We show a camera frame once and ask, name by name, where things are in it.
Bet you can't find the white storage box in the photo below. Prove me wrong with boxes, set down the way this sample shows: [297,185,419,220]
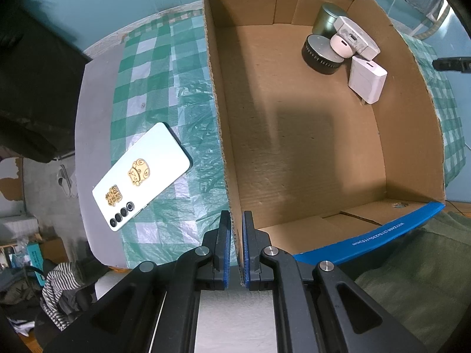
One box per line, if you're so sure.
[0,216,39,244]

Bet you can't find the silver green round tin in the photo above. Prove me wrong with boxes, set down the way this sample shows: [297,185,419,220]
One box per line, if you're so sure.
[313,2,348,37]

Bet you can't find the teal carton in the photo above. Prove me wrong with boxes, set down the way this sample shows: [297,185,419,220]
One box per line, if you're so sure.
[26,243,48,287]

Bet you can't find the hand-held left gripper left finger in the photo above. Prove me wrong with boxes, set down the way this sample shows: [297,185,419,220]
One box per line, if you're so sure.
[43,209,232,353]

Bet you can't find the white rounded capsule device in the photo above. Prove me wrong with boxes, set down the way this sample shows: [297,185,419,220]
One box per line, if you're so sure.
[329,31,356,59]

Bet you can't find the white phone gold stickers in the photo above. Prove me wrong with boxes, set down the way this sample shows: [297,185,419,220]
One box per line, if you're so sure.
[92,122,194,233]

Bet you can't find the green checked plastic tablecloth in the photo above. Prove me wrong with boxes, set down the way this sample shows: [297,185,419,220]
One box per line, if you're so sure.
[110,7,462,269]

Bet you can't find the black white striped cloth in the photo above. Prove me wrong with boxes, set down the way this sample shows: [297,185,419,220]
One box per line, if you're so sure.
[40,261,96,329]

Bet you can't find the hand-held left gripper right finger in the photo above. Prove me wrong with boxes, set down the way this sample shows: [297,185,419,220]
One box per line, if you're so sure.
[242,210,429,353]

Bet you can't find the grey rectangular block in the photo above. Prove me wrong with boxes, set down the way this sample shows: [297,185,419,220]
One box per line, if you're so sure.
[334,16,380,60]

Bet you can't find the white charger adapter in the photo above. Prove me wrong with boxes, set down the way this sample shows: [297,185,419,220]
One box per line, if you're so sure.
[348,56,388,104]

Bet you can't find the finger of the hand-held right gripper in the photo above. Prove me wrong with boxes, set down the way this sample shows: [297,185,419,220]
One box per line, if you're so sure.
[432,57,471,73]

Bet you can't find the olive green cloth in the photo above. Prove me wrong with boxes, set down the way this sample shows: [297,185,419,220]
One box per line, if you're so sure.
[353,211,471,353]

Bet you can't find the round black puck silver top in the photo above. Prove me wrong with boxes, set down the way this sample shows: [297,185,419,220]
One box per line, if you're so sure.
[302,34,346,75]

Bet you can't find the white slipper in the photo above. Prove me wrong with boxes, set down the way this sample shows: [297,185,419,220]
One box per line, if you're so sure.
[57,165,78,199]

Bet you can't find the blue cardboard box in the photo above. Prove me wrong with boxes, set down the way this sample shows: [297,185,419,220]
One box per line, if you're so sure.
[202,0,447,287]

